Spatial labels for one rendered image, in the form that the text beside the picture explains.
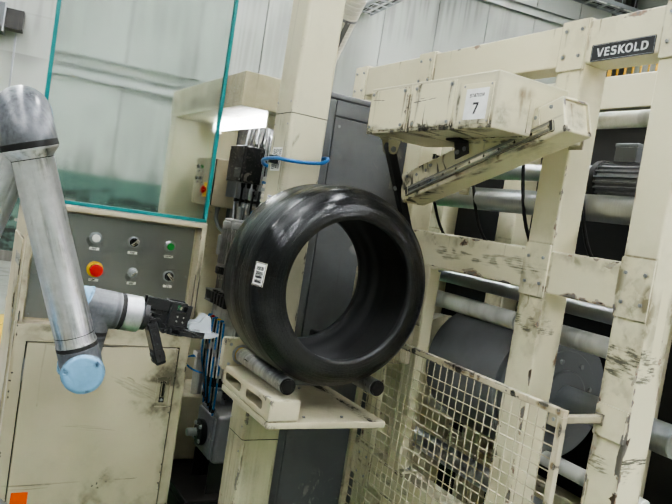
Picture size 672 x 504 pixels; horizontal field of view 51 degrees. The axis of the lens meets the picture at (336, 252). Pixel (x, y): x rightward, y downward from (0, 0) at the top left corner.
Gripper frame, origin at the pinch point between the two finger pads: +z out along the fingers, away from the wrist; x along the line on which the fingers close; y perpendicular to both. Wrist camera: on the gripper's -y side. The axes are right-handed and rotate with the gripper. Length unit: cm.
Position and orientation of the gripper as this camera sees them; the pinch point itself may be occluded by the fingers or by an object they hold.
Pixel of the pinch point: (212, 336)
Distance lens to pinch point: 188.0
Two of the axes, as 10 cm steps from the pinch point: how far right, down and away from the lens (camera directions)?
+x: -4.7, -1.2, 8.7
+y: 2.6, -9.7, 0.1
